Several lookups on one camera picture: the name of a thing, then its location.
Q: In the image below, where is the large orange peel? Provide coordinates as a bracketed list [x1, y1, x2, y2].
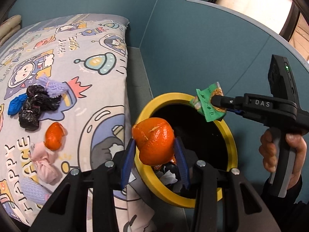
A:
[132, 117, 175, 166]

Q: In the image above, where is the green snack wrapper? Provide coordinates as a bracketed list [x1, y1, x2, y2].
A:
[190, 82, 226, 122]

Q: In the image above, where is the small orange peel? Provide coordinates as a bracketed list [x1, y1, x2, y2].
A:
[44, 122, 66, 151]

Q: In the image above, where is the pink cloth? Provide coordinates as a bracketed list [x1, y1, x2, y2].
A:
[29, 141, 61, 185]

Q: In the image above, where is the purple foam net with band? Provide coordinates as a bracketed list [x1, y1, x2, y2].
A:
[37, 74, 69, 98]

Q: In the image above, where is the purple foam net sleeve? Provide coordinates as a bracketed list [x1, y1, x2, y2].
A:
[20, 177, 52, 205]

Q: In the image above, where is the right forearm black sleeve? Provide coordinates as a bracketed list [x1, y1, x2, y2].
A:
[261, 176, 303, 209]

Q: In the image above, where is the yellow rimmed black trash bin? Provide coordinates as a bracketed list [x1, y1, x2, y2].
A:
[135, 93, 238, 208]

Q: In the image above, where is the right hand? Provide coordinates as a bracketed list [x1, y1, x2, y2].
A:
[258, 129, 307, 190]

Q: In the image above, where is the white crumpled tissue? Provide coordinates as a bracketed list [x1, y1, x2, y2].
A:
[155, 170, 183, 194]

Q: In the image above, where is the cartoon space print bed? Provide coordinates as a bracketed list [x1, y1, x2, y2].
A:
[1, 14, 157, 231]

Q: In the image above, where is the window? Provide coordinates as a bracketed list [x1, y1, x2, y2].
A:
[187, 0, 308, 60]

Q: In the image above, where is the crumpled black plastic bag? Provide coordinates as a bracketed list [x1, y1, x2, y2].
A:
[18, 85, 61, 131]

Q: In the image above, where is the blue crumpled glove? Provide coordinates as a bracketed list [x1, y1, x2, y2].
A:
[7, 93, 28, 116]

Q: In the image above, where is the beige folded pillow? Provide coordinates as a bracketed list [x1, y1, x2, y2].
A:
[0, 15, 21, 46]

